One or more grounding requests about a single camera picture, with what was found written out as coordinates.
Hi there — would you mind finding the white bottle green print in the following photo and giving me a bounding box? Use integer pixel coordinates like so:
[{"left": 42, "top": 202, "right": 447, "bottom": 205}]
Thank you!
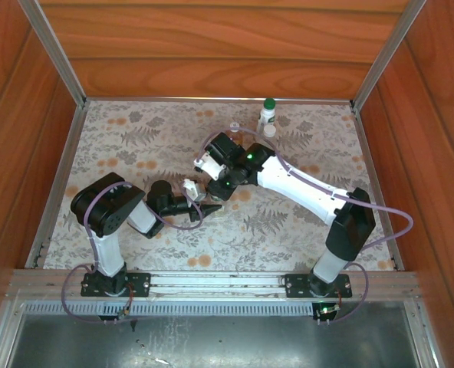
[{"left": 255, "top": 105, "right": 277, "bottom": 133}]

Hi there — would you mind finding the aluminium table edge strip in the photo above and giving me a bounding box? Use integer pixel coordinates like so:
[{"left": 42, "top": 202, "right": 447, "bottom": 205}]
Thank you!
[
  {"left": 351, "top": 105, "right": 404, "bottom": 271},
  {"left": 84, "top": 96, "right": 354, "bottom": 105},
  {"left": 24, "top": 103, "right": 87, "bottom": 269}
]

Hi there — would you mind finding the floral patterned tablecloth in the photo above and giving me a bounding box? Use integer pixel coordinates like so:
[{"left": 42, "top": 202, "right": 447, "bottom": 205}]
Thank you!
[{"left": 42, "top": 100, "right": 399, "bottom": 273}]

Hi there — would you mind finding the galvanised metal sheet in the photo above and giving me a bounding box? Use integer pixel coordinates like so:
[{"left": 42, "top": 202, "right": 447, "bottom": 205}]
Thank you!
[{"left": 4, "top": 312, "right": 422, "bottom": 368}]

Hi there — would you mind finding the small circuit board green light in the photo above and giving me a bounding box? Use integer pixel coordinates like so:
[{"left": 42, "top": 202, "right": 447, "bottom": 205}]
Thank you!
[{"left": 313, "top": 303, "right": 343, "bottom": 321}]

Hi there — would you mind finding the purple cable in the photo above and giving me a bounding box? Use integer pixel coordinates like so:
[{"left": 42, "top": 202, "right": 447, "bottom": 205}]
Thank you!
[
  {"left": 196, "top": 128, "right": 413, "bottom": 326},
  {"left": 60, "top": 179, "right": 205, "bottom": 325}
]

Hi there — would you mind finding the aluminium slotted rail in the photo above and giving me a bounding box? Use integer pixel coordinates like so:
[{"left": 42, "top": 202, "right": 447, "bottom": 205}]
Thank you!
[{"left": 6, "top": 268, "right": 419, "bottom": 302}]

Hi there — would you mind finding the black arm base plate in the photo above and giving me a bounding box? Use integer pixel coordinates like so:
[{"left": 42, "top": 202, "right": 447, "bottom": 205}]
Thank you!
[
  {"left": 80, "top": 271, "right": 152, "bottom": 298},
  {"left": 283, "top": 272, "right": 354, "bottom": 299}
]

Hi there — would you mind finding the white slotted cable duct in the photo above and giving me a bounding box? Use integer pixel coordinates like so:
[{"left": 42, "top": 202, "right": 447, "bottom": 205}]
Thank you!
[{"left": 23, "top": 300, "right": 316, "bottom": 317}]

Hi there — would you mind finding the aluminium corner post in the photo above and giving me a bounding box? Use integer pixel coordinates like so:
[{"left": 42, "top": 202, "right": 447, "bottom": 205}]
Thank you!
[
  {"left": 350, "top": 0, "right": 428, "bottom": 110},
  {"left": 18, "top": 0, "right": 88, "bottom": 109}
]

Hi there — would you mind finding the aluminium frame bar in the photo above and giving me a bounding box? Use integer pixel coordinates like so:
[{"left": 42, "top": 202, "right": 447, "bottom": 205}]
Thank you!
[
  {"left": 403, "top": 301, "right": 446, "bottom": 368},
  {"left": 0, "top": 298, "right": 25, "bottom": 368}
]

